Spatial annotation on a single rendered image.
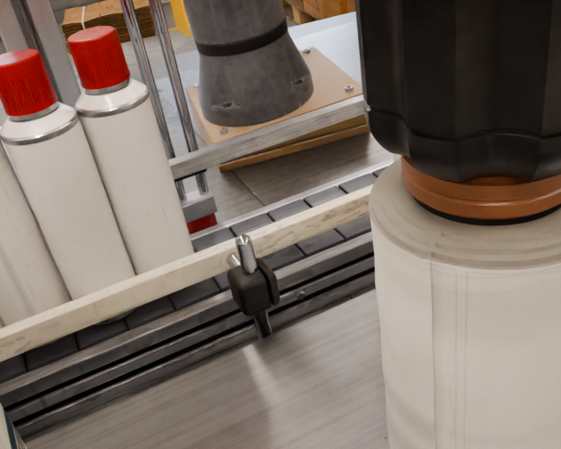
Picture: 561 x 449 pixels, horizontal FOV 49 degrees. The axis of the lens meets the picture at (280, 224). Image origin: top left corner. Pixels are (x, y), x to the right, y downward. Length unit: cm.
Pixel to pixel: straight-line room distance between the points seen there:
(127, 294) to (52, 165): 11
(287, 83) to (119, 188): 36
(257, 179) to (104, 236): 31
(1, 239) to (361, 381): 26
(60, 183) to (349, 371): 23
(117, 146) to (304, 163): 36
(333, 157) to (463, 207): 57
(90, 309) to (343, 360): 19
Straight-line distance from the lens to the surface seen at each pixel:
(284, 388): 41
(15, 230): 46
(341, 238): 53
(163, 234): 48
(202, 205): 58
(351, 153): 77
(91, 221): 45
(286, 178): 73
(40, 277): 48
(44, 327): 48
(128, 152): 44
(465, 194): 20
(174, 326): 49
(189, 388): 43
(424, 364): 24
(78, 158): 44
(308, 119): 55
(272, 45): 76
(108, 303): 47
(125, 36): 480
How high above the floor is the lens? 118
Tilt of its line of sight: 33 degrees down
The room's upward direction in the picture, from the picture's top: 10 degrees counter-clockwise
